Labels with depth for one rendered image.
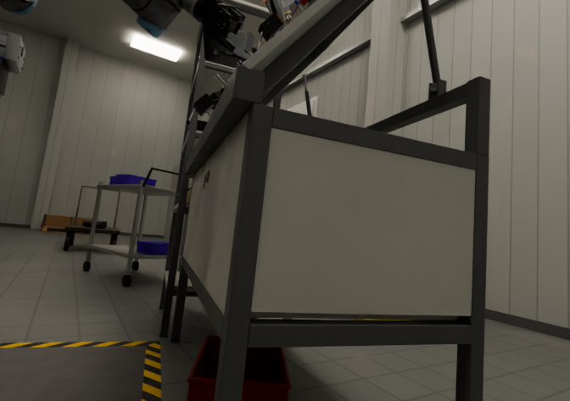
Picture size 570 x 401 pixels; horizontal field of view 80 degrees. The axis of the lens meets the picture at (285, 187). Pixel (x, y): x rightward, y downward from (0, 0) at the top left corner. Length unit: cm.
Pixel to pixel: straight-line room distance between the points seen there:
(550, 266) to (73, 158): 1033
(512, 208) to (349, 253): 291
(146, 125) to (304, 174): 1071
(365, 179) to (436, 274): 27
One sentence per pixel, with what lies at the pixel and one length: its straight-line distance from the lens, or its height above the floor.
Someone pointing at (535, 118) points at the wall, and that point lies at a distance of 365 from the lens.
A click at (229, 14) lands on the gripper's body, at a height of 112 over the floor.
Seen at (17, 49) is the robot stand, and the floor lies 107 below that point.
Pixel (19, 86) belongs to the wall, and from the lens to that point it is 1136.
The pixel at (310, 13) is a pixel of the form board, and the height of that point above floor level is 101.
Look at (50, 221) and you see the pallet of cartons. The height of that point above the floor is 24.
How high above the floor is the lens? 57
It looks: 7 degrees up
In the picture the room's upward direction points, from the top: 6 degrees clockwise
